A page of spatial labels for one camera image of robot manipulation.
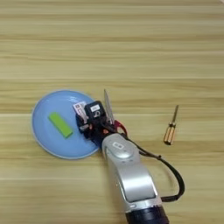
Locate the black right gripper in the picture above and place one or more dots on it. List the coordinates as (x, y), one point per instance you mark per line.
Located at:
(97, 131)

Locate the white pink small box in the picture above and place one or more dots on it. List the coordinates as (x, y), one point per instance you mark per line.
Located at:
(79, 109)

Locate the green rectangular block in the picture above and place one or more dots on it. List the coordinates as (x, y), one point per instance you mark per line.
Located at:
(60, 124)

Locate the blue round plate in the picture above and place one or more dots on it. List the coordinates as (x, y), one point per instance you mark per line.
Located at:
(49, 140)

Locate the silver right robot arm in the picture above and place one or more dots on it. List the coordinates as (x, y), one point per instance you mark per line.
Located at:
(131, 175)

